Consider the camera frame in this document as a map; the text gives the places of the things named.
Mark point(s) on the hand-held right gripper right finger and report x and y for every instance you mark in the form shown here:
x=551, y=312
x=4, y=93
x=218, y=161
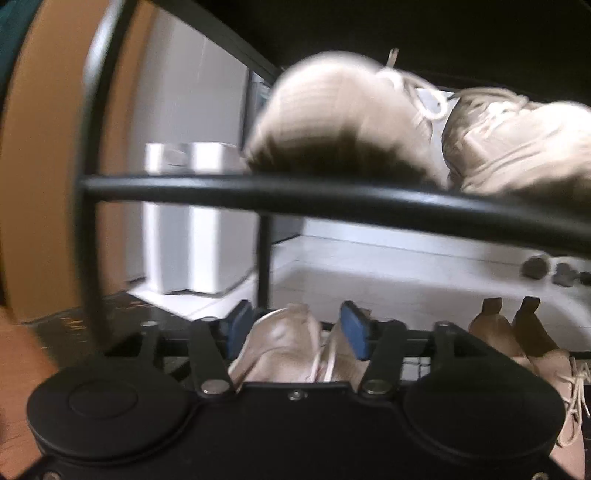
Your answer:
x=355, y=330

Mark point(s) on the brown cardboard board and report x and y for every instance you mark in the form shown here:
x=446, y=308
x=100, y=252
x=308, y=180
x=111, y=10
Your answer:
x=41, y=161

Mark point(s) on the teal cloth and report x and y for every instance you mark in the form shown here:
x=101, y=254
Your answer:
x=14, y=27

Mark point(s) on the black metal shoe rack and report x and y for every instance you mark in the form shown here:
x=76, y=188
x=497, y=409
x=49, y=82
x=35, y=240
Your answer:
x=323, y=196

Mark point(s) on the white satin shoe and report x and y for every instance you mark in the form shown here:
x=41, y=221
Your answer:
x=339, y=357
x=272, y=346

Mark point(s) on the beige sneaker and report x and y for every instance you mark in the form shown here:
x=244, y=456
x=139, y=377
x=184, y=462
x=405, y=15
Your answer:
x=341, y=124
x=517, y=147

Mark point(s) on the pink lace-up shoe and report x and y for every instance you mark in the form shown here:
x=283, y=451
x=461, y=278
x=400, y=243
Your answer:
x=493, y=325
x=551, y=369

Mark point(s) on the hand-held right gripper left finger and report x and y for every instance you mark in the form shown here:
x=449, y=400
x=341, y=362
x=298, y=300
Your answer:
x=238, y=319

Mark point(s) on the white paper bag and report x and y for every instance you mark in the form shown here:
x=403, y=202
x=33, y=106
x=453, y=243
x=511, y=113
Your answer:
x=194, y=221

